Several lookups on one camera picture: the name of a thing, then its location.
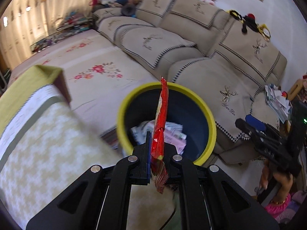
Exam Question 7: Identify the beige curtain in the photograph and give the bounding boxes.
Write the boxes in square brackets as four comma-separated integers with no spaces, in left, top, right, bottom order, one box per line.
[1,0,92,70]

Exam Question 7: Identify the yellow rimmed trash bin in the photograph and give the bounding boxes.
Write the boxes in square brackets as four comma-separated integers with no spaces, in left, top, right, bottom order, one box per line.
[116,82,216,166]

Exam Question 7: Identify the white foam net sheet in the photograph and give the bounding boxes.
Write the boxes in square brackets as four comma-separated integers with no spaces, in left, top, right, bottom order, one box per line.
[131,121,154,145]

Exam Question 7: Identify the beige sectional sofa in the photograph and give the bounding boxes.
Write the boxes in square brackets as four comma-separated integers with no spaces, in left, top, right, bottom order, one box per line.
[93,0,287,163]

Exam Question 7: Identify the floral floor rug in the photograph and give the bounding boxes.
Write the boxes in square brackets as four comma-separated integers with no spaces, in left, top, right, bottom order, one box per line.
[9,30,156,135]

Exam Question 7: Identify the person's right hand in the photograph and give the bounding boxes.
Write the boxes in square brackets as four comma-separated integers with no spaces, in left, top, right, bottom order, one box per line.
[259,160,294,204]

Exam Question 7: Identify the red snack wrapper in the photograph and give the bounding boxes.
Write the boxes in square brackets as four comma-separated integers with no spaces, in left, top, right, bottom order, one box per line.
[150,77,169,194]

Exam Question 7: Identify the pink sleeved right forearm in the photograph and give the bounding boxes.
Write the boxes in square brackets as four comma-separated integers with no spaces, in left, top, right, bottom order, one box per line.
[265,191,306,224]

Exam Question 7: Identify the pink paper box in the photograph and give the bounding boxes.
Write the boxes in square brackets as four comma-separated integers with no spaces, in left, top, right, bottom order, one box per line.
[164,129,186,154]

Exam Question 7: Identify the black yellow plush toy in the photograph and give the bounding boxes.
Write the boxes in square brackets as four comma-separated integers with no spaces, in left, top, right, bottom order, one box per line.
[226,10,271,42]

